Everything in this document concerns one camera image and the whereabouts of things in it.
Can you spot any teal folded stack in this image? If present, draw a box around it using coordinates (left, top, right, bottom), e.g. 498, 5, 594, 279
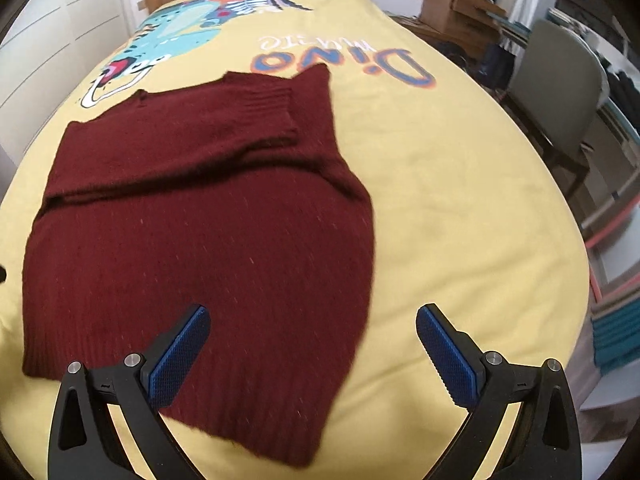
592, 299, 640, 375

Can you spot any dark red knit sweater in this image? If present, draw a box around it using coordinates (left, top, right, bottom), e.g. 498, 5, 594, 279
23, 64, 374, 467

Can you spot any grey green chair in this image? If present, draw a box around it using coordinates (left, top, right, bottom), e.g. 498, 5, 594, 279
502, 20, 608, 198

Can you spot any yellow dinosaur bed cover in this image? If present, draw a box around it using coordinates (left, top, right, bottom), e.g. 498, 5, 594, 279
1, 0, 588, 479

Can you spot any white wardrobe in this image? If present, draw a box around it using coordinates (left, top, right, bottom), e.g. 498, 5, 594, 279
0, 0, 128, 164

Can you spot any brown cardboard box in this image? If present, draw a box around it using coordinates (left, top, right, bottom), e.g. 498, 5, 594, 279
419, 0, 506, 58

